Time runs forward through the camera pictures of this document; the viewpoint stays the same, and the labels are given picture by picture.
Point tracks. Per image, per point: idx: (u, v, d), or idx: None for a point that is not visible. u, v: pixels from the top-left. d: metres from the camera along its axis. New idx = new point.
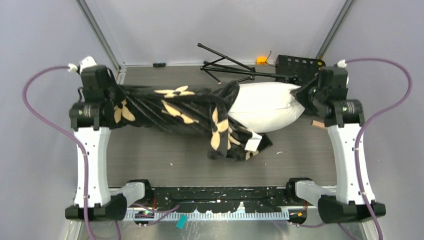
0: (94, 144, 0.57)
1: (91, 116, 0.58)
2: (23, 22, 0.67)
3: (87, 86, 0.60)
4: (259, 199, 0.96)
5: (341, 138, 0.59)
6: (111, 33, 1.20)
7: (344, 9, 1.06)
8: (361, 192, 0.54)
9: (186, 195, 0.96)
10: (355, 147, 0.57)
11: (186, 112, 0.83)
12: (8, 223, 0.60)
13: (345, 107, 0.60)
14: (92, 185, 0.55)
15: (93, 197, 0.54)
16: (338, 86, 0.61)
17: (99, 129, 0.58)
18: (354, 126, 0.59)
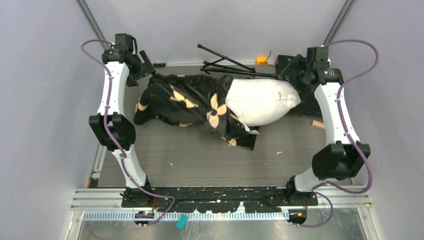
0: (118, 72, 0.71)
1: (118, 56, 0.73)
2: (23, 23, 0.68)
3: (118, 41, 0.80)
4: (259, 199, 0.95)
5: (325, 93, 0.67)
6: (111, 34, 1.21)
7: (342, 11, 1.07)
8: (346, 132, 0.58)
9: (186, 195, 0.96)
10: (337, 98, 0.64)
11: (189, 97, 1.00)
12: (7, 223, 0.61)
13: (326, 71, 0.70)
14: (113, 100, 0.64)
15: (113, 107, 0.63)
16: (321, 59, 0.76)
17: (123, 63, 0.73)
18: (335, 85, 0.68)
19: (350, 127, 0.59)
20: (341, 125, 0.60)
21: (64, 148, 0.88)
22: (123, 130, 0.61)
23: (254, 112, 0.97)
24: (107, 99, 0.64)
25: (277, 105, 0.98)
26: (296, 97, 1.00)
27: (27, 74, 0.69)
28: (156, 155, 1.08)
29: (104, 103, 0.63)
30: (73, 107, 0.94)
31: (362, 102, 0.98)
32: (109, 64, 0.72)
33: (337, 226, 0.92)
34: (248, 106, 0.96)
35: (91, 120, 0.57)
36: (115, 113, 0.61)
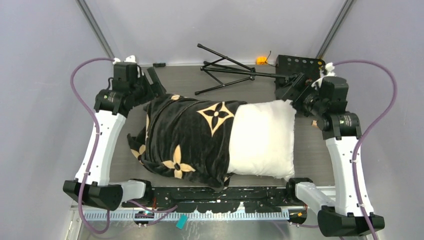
0: (108, 127, 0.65)
1: (114, 103, 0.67)
2: (22, 23, 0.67)
3: (117, 75, 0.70)
4: (259, 199, 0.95)
5: (338, 150, 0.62)
6: (111, 34, 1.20)
7: (342, 11, 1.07)
8: (360, 204, 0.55)
9: (186, 195, 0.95)
10: (353, 160, 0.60)
11: (184, 176, 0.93)
12: (7, 222, 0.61)
13: (342, 119, 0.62)
14: (95, 165, 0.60)
15: (94, 174, 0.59)
16: (338, 100, 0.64)
17: (117, 115, 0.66)
18: (351, 138, 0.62)
19: (364, 194, 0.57)
20: (354, 193, 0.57)
21: (64, 148, 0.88)
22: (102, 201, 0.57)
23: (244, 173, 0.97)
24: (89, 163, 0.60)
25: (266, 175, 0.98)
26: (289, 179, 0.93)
27: (27, 75, 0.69)
28: None
29: (85, 165, 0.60)
30: (73, 108, 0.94)
31: (362, 103, 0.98)
32: (99, 115, 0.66)
33: None
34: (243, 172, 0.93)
35: (65, 186, 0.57)
36: (94, 183, 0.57)
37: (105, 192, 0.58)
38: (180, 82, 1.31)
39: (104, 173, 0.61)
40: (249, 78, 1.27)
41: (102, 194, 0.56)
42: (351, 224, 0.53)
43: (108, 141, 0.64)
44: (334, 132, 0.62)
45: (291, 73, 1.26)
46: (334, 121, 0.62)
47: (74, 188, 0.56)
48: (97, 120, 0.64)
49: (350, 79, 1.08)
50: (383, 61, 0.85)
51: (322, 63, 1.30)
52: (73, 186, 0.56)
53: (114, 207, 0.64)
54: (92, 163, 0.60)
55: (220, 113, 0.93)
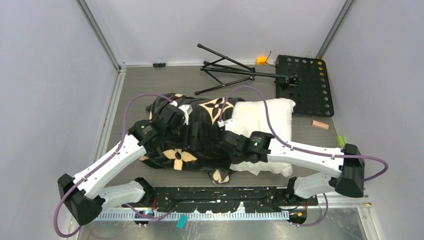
0: (127, 152, 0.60)
1: (145, 136, 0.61)
2: (22, 23, 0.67)
3: (162, 115, 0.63)
4: (259, 199, 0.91)
5: (279, 154, 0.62)
6: (111, 34, 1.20)
7: (342, 11, 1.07)
8: (332, 156, 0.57)
9: (186, 195, 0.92)
10: (291, 147, 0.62)
11: (185, 166, 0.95)
12: (9, 222, 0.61)
13: (255, 142, 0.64)
14: (94, 177, 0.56)
15: (88, 183, 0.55)
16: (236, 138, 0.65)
17: (141, 147, 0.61)
18: (274, 142, 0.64)
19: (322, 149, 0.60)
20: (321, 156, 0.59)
21: (64, 148, 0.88)
22: (78, 212, 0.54)
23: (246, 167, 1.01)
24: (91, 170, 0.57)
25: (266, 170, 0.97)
26: (286, 173, 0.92)
27: (27, 76, 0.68)
28: None
29: (88, 171, 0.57)
30: (73, 108, 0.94)
31: (361, 103, 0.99)
32: (129, 137, 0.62)
33: (336, 226, 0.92)
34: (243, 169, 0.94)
35: (59, 182, 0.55)
36: (82, 191, 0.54)
37: (86, 203, 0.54)
38: (180, 82, 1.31)
39: (97, 187, 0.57)
40: (249, 78, 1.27)
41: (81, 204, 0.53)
42: (353, 171, 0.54)
43: (118, 165, 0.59)
44: (263, 153, 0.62)
45: (291, 73, 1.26)
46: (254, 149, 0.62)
47: (66, 184, 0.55)
48: (123, 141, 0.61)
49: (349, 79, 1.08)
50: (383, 61, 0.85)
51: (322, 63, 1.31)
52: (67, 182, 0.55)
53: (88, 222, 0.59)
54: (93, 172, 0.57)
55: (220, 104, 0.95)
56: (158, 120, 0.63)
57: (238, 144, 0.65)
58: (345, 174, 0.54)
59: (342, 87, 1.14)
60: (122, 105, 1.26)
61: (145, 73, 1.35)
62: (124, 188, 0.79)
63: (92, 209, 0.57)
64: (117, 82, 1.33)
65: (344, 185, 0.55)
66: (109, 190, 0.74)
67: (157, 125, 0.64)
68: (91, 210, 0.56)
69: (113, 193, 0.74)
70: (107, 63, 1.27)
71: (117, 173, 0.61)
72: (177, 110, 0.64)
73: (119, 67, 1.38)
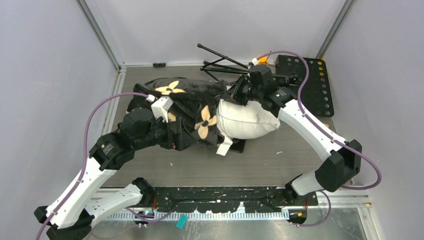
0: (90, 178, 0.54)
1: (107, 154, 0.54)
2: (22, 23, 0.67)
3: (124, 126, 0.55)
4: (259, 199, 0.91)
5: (290, 114, 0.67)
6: (111, 33, 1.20)
7: (342, 11, 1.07)
8: (332, 139, 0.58)
9: (186, 195, 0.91)
10: (304, 113, 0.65)
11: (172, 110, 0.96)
12: (8, 222, 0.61)
13: (278, 94, 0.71)
14: (63, 209, 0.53)
15: (58, 217, 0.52)
16: (268, 82, 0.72)
17: (103, 171, 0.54)
18: (293, 102, 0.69)
19: (330, 132, 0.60)
20: (323, 134, 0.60)
21: (64, 148, 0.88)
22: None
23: (234, 136, 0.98)
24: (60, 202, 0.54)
25: (256, 130, 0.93)
26: (274, 120, 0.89)
27: (27, 75, 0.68)
28: (156, 156, 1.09)
29: (57, 203, 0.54)
30: (73, 107, 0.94)
31: (361, 103, 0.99)
32: (91, 160, 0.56)
33: (336, 226, 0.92)
34: (232, 124, 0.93)
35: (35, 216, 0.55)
36: (54, 226, 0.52)
37: (65, 232, 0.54)
38: None
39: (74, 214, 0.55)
40: None
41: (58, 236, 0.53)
42: (340, 159, 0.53)
43: (87, 190, 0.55)
44: (278, 105, 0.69)
45: (291, 73, 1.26)
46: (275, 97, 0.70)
47: (38, 219, 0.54)
48: (85, 166, 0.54)
49: (349, 79, 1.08)
50: (383, 61, 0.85)
51: (322, 63, 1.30)
52: (40, 216, 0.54)
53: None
54: (61, 205, 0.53)
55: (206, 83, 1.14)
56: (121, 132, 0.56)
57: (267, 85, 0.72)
58: (332, 157, 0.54)
59: (342, 87, 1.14)
60: (122, 105, 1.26)
61: (145, 73, 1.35)
62: (118, 196, 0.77)
63: (77, 231, 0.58)
64: (117, 83, 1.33)
65: (324, 169, 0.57)
66: (100, 202, 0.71)
67: (121, 137, 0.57)
68: (74, 233, 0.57)
69: (102, 204, 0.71)
70: (107, 63, 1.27)
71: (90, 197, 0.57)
72: (140, 118, 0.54)
73: (119, 67, 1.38)
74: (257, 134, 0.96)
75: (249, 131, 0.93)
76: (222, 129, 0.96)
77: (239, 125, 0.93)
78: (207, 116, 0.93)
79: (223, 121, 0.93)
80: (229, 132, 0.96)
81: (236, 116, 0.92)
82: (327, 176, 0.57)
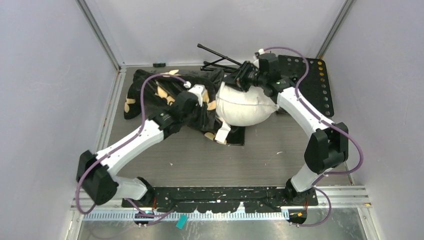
0: (148, 134, 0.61)
1: (164, 122, 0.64)
2: (22, 24, 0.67)
3: (176, 103, 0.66)
4: (259, 199, 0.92)
5: (286, 98, 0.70)
6: (111, 34, 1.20)
7: (342, 11, 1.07)
8: (320, 120, 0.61)
9: (186, 195, 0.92)
10: (298, 97, 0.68)
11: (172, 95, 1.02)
12: (8, 222, 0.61)
13: (279, 82, 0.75)
14: (117, 154, 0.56)
15: (111, 160, 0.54)
16: (273, 70, 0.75)
17: (160, 132, 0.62)
18: (289, 89, 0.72)
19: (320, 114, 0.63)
20: (313, 116, 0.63)
21: (65, 148, 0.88)
22: (97, 188, 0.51)
23: (233, 120, 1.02)
24: (115, 148, 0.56)
25: (256, 114, 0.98)
26: (274, 102, 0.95)
27: (27, 75, 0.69)
28: (156, 156, 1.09)
29: (111, 148, 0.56)
30: (73, 107, 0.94)
31: (361, 103, 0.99)
32: (150, 122, 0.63)
33: (337, 226, 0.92)
34: (232, 107, 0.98)
35: (81, 158, 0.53)
36: (105, 167, 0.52)
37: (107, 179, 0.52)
38: None
39: (119, 165, 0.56)
40: None
41: (104, 180, 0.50)
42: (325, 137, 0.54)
43: (140, 145, 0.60)
44: (276, 90, 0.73)
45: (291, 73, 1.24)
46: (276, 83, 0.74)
47: (87, 159, 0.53)
48: (145, 124, 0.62)
49: (349, 79, 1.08)
50: (383, 61, 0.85)
51: (322, 62, 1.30)
52: (91, 156, 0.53)
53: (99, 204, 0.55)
54: (116, 151, 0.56)
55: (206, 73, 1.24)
56: (173, 107, 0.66)
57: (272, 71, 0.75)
58: (316, 134, 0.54)
59: (342, 87, 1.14)
60: (122, 105, 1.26)
61: None
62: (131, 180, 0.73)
63: (109, 189, 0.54)
64: (117, 83, 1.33)
65: (309, 146, 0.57)
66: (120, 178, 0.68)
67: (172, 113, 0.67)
68: (106, 190, 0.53)
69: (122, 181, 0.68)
70: (108, 63, 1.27)
71: (135, 155, 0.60)
72: (189, 97, 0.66)
73: (119, 67, 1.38)
74: (256, 118, 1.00)
75: (248, 114, 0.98)
76: (221, 112, 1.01)
77: (238, 107, 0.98)
78: (206, 99, 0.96)
79: (223, 103, 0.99)
80: (231, 117, 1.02)
81: (235, 99, 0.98)
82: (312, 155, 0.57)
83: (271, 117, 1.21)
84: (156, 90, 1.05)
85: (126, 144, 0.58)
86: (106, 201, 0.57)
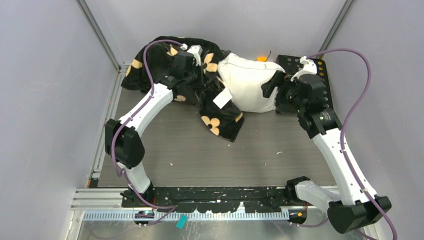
0: (160, 95, 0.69)
1: (170, 82, 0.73)
2: (22, 24, 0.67)
3: (176, 64, 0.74)
4: (259, 199, 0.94)
5: (327, 144, 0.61)
6: (111, 33, 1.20)
7: (342, 11, 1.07)
8: (362, 189, 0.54)
9: (186, 195, 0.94)
10: (343, 149, 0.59)
11: None
12: (8, 222, 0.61)
13: (322, 116, 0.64)
14: (138, 116, 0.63)
15: (135, 122, 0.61)
16: (317, 99, 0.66)
17: (168, 91, 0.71)
18: (334, 131, 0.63)
19: (364, 178, 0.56)
20: (355, 181, 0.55)
21: (65, 147, 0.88)
22: (129, 150, 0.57)
23: (236, 85, 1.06)
24: (134, 112, 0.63)
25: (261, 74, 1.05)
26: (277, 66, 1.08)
27: (27, 75, 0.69)
28: (156, 156, 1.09)
29: (131, 113, 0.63)
30: (73, 107, 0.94)
31: (361, 103, 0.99)
32: (157, 86, 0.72)
33: None
34: (236, 70, 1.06)
35: (106, 126, 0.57)
36: (132, 127, 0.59)
37: (136, 140, 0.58)
38: None
39: (141, 126, 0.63)
40: None
41: (135, 138, 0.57)
42: (362, 212, 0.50)
43: (155, 105, 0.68)
44: (319, 128, 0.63)
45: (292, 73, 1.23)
46: (317, 117, 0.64)
47: (113, 126, 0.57)
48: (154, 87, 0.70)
49: (349, 78, 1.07)
50: (383, 60, 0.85)
51: (322, 63, 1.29)
52: (116, 122, 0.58)
53: (133, 165, 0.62)
54: (137, 113, 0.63)
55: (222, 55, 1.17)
56: (175, 69, 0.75)
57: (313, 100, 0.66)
58: (353, 208, 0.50)
59: (342, 87, 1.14)
60: (122, 105, 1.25)
61: None
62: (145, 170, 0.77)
63: (139, 149, 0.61)
64: (117, 82, 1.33)
65: (341, 211, 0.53)
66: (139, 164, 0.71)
67: (174, 73, 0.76)
68: (136, 150, 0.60)
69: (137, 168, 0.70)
70: (107, 63, 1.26)
71: (152, 116, 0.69)
72: (188, 55, 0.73)
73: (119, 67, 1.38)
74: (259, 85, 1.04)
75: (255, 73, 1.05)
76: (227, 73, 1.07)
77: (243, 71, 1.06)
78: (208, 59, 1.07)
79: (229, 67, 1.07)
80: (236, 78, 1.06)
81: (240, 64, 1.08)
82: (340, 219, 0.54)
83: (271, 117, 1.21)
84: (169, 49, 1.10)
85: (143, 107, 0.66)
86: (138, 163, 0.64)
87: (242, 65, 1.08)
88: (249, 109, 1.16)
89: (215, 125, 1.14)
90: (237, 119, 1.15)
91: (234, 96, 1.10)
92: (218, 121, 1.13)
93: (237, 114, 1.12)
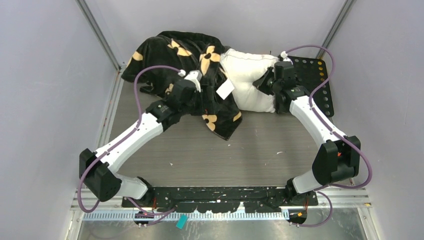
0: (146, 128, 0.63)
1: (163, 113, 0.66)
2: (22, 24, 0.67)
3: (173, 92, 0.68)
4: (259, 199, 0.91)
5: (298, 106, 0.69)
6: (111, 33, 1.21)
7: (342, 11, 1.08)
8: (331, 131, 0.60)
9: (186, 195, 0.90)
10: (312, 107, 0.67)
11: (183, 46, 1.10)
12: (9, 221, 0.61)
13: (293, 89, 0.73)
14: (116, 150, 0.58)
15: (111, 157, 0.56)
16: (289, 77, 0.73)
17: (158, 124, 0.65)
18: (304, 97, 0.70)
19: (332, 125, 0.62)
20: (325, 126, 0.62)
21: (65, 147, 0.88)
22: (99, 187, 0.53)
23: (239, 76, 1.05)
24: (114, 144, 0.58)
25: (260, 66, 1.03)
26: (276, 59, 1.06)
27: (27, 76, 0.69)
28: (156, 156, 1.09)
29: (109, 145, 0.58)
30: (73, 107, 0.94)
31: (361, 103, 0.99)
32: (147, 116, 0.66)
33: (337, 226, 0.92)
34: (236, 61, 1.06)
35: (81, 157, 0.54)
36: (106, 164, 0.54)
37: (108, 178, 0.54)
38: None
39: (118, 161, 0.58)
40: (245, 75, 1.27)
41: (106, 176, 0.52)
42: (335, 148, 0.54)
43: (139, 139, 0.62)
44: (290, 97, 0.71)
45: None
46: (290, 93, 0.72)
47: (88, 158, 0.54)
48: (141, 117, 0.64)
49: (349, 78, 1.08)
50: (383, 61, 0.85)
51: (322, 63, 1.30)
52: (90, 154, 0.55)
53: (106, 200, 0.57)
54: (115, 147, 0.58)
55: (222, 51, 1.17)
56: (170, 97, 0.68)
57: (286, 79, 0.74)
58: (326, 145, 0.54)
59: (342, 87, 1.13)
60: (122, 105, 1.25)
61: None
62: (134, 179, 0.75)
63: (112, 185, 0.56)
64: (117, 83, 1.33)
65: (319, 157, 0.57)
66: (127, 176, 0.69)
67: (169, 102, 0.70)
68: (109, 187, 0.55)
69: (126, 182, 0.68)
70: (108, 63, 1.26)
71: (135, 148, 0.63)
72: (185, 86, 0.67)
73: (119, 67, 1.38)
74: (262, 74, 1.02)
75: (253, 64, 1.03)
76: (226, 64, 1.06)
77: (243, 62, 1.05)
78: (210, 51, 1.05)
79: (229, 59, 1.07)
80: (234, 69, 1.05)
81: (240, 56, 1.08)
82: (320, 167, 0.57)
83: (271, 117, 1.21)
84: (169, 43, 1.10)
85: (125, 140, 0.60)
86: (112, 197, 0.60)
87: (240, 56, 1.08)
88: (246, 106, 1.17)
89: (211, 121, 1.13)
90: (235, 119, 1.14)
91: (236, 89, 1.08)
92: (215, 117, 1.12)
93: (236, 112, 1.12)
